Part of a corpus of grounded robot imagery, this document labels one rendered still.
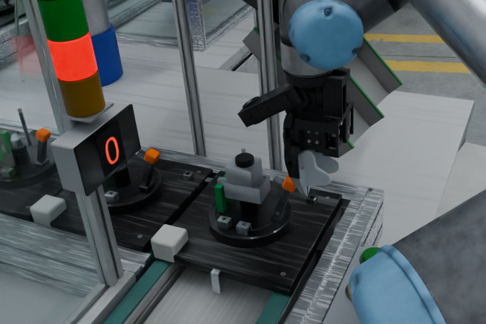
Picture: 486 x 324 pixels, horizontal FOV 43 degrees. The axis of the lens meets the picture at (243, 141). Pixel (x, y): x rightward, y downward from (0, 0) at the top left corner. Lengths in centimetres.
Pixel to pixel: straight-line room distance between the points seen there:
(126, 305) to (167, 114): 77
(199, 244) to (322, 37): 46
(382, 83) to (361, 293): 100
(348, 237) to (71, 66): 51
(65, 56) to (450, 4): 43
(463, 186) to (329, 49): 71
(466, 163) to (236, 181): 60
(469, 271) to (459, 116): 121
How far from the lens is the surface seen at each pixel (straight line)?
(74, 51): 76
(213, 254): 99
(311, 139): 87
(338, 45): 67
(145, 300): 98
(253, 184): 97
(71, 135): 80
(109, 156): 83
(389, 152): 142
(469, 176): 136
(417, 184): 132
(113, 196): 110
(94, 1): 180
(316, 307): 91
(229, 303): 98
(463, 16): 56
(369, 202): 109
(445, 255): 39
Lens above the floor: 161
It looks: 31 degrees down
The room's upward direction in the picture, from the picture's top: 6 degrees counter-clockwise
